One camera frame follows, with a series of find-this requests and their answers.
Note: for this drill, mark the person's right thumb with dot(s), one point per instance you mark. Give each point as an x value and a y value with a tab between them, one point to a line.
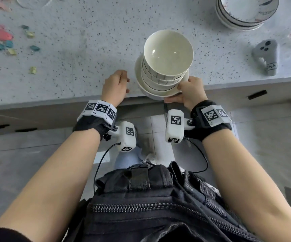
182	86

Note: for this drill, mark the person's right forearm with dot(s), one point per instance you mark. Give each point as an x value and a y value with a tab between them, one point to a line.
246	183

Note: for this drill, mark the grey game controller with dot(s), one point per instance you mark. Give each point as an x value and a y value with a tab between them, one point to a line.
266	55

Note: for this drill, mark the grey cabinet with drawers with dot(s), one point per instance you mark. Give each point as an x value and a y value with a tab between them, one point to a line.
47	115

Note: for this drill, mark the white ribbed bowl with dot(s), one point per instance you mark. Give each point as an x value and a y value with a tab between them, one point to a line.
167	51
150	76

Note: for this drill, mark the black tactical vest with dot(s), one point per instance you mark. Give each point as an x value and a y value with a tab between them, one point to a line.
155	206

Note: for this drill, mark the person's left thumb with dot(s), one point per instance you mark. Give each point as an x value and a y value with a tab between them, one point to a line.
127	90

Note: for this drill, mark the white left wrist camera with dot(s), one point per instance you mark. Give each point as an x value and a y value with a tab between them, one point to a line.
125	136

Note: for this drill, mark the wide white bowl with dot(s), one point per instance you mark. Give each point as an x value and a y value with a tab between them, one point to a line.
141	84

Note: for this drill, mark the blue jeans leg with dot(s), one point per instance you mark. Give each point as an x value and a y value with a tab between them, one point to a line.
126	158

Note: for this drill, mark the white patterned bowl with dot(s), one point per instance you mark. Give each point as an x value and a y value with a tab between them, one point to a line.
246	7

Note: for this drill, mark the white dark-rimmed bowl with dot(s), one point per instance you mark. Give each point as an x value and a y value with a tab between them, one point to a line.
223	16
226	23

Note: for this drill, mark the person's left hand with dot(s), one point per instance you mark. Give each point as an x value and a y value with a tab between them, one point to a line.
114	88

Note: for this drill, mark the wristband with marker tags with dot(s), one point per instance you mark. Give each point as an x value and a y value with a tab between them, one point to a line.
211	117
97	110

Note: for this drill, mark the person's left forearm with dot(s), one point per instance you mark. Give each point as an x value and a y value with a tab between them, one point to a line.
52	183

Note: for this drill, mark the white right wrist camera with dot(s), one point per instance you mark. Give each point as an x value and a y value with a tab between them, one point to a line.
174	125

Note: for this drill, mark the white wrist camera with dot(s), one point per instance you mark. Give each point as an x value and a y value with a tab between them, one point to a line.
125	136
174	125

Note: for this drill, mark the scattered small colourful pieces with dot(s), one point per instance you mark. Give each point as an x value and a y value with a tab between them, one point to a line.
34	48

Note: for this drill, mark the person's right hand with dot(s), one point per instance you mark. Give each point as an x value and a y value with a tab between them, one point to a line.
194	91

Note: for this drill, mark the right wristband with marker tags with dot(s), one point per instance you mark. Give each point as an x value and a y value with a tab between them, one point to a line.
211	117

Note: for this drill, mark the black sleeve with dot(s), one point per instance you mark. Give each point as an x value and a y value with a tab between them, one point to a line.
4	235

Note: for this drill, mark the red plastic piece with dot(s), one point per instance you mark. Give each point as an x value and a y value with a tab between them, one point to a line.
3	35

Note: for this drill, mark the left wristband with marker tags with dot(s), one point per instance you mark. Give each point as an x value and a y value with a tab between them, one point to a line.
97	110

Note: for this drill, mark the white bowl with dark rim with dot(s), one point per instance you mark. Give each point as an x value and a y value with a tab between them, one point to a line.
151	85

